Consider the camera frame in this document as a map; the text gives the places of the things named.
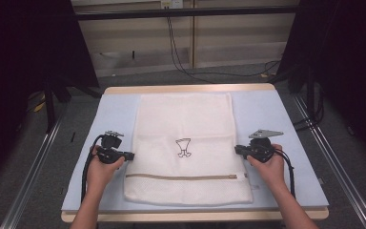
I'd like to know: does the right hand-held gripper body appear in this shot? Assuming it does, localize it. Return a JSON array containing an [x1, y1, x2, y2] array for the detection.
[[243, 128, 285, 164]]

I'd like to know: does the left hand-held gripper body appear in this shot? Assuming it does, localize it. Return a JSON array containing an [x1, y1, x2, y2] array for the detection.
[[94, 130, 130, 165]]

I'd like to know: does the white mesh laundry bag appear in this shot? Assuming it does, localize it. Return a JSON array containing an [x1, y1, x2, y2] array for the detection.
[[122, 92, 254, 206]]

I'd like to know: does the person's left hand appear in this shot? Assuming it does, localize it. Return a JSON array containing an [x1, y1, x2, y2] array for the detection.
[[85, 144, 127, 193]]

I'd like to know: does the person's right hand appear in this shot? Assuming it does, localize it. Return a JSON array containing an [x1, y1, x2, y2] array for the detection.
[[246, 143, 286, 189]]

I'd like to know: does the light blue table mat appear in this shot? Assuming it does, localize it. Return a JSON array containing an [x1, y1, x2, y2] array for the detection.
[[60, 89, 330, 214]]

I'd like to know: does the black metal stand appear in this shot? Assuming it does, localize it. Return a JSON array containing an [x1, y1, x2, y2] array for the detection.
[[42, 80, 59, 134]]

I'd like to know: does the wooden table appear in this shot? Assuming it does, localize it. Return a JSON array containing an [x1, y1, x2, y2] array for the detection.
[[60, 82, 330, 223]]

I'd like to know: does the yellow floor object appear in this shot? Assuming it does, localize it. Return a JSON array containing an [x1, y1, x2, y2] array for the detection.
[[32, 100, 47, 114]]

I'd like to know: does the black curtain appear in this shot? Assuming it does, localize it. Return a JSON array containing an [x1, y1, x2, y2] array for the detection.
[[0, 0, 100, 190], [277, 0, 366, 168]]

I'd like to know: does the black horizontal metal bar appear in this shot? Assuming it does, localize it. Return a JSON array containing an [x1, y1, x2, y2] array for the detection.
[[75, 5, 300, 22]]

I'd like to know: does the left hand-held gripper black cable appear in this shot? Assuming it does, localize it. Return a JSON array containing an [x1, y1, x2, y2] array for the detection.
[[80, 134, 107, 204]]

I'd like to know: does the hand-held gripper black cable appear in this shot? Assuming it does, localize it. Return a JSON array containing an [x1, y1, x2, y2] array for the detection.
[[80, 134, 107, 204], [274, 148, 297, 199]]

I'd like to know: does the right hand-held gripper black cable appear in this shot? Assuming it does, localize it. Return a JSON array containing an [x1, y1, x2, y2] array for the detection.
[[274, 148, 297, 199]]

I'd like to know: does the aluminium floor rail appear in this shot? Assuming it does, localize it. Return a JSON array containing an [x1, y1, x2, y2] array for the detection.
[[0, 116, 63, 229], [291, 94, 366, 229]]

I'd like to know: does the black floor cable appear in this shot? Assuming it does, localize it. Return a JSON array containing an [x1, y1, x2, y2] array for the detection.
[[165, 15, 282, 85]]

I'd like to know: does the white wall outlet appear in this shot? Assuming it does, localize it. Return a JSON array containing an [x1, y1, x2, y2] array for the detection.
[[159, 0, 185, 10]]

